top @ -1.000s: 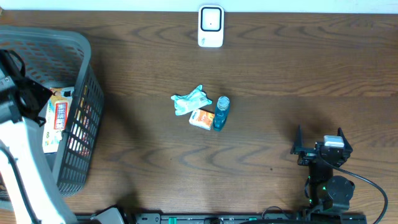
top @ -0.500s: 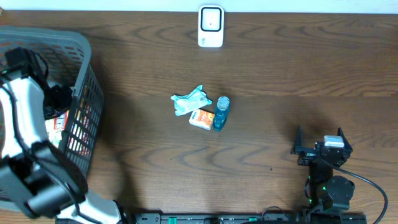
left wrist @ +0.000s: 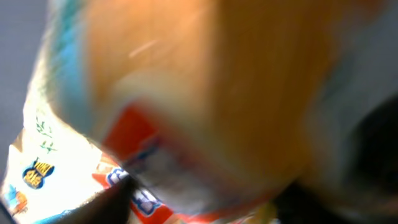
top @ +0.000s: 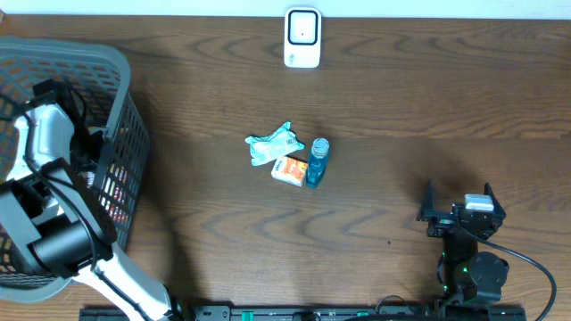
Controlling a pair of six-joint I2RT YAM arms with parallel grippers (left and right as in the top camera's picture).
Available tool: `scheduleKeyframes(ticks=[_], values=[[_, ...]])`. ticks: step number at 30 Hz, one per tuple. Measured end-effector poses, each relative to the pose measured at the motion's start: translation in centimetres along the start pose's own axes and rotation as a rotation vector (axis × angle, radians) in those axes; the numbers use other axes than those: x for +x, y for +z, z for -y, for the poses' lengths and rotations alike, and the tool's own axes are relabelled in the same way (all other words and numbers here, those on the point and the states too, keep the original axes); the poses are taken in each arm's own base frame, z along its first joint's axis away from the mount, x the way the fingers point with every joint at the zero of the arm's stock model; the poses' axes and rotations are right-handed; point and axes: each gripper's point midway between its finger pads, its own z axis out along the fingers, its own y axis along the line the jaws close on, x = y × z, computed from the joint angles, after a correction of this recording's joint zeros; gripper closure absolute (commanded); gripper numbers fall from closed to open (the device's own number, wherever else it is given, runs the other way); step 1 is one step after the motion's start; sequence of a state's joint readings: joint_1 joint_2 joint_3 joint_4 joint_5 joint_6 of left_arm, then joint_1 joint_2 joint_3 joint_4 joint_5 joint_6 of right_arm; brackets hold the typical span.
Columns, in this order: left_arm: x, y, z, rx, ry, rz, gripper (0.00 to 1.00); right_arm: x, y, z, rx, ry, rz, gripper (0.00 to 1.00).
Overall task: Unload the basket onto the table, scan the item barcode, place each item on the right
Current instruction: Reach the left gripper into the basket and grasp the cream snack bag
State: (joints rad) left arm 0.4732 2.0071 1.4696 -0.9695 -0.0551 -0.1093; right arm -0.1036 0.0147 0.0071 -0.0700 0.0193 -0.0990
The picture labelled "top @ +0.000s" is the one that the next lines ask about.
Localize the teal wet wipes pack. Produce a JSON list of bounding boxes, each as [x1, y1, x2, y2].
[[244, 121, 305, 167]]

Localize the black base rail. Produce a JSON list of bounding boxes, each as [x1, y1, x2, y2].
[[79, 303, 527, 321]]

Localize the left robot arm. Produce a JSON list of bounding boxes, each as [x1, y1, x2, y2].
[[1, 79, 187, 320]]

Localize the white barcode scanner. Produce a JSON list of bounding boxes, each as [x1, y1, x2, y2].
[[284, 7, 322, 69]]

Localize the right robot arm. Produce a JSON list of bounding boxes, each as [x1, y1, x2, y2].
[[417, 184, 509, 306]]

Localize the grey plastic shopping basket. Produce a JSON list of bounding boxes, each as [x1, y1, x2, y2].
[[0, 36, 151, 304]]

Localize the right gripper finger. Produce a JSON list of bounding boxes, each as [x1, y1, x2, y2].
[[420, 180, 434, 213], [484, 183, 506, 218]]

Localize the blue liquid bottle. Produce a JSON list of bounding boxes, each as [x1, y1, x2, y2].
[[306, 137, 330, 188]]

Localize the orange tissue pack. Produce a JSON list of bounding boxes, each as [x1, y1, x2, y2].
[[270, 156, 308, 186]]

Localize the yellow snack package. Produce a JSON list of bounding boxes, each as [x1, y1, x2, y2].
[[98, 164, 135, 228]]

